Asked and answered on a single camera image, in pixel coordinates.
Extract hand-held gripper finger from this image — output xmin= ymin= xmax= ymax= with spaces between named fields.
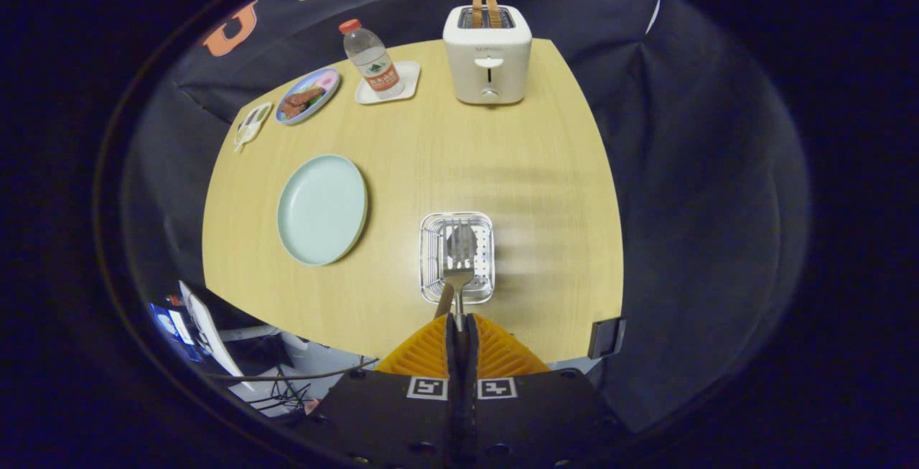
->
xmin=459 ymin=313 xmax=629 ymax=469
xmin=298 ymin=313 xmax=464 ymax=469

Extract metal spoon wooden handle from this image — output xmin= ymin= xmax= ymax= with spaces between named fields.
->
xmin=434 ymin=223 xmax=476 ymax=319

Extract metal fork wooden handle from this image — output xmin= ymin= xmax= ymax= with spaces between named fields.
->
xmin=439 ymin=221 xmax=478 ymax=332

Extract square metal mesh basket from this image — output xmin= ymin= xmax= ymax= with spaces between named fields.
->
xmin=419 ymin=212 xmax=496 ymax=305

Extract light green plate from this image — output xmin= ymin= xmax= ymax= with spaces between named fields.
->
xmin=277 ymin=154 xmax=369 ymax=266

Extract white panel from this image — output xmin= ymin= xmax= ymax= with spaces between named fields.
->
xmin=178 ymin=281 xmax=256 ymax=391

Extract blue lit screen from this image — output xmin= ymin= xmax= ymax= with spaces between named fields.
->
xmin=147 ymin=302 xmax=202 ymax=363

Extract white square coaster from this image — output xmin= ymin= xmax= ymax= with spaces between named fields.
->
xmin=355 ymin=61 xmax=421 ymax=106

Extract black backdrop cloth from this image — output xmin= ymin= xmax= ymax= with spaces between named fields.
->
xmin=118 ymin=0 xmax=812 ymax=434

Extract white toaster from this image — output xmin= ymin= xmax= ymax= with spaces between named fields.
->
xmin=442 ymin=4 xmax=533 ymax=105

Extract brown meat slices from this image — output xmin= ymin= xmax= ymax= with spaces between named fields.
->
xmin=281 ymin=88 xmax=324 ymax=119

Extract colourful patterned plate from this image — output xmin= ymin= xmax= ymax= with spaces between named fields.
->
xmin=276 ymin=68 xmax=341 ymax=126

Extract clear water bottle red cap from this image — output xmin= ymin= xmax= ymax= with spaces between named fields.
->
xmin=339 ymin=19 xmax=405 ymax=101

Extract white divided sauce dish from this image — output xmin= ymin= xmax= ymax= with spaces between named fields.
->
xmin=233 ymin=101 xmax=275 ymax=154

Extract black table bracket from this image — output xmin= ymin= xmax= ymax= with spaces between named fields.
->
xmin=587 ymin=317 xmax=627 ymax=360

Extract black cables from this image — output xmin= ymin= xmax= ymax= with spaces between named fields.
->
xmin=208 ymin=358 xmax=378 ymax=416

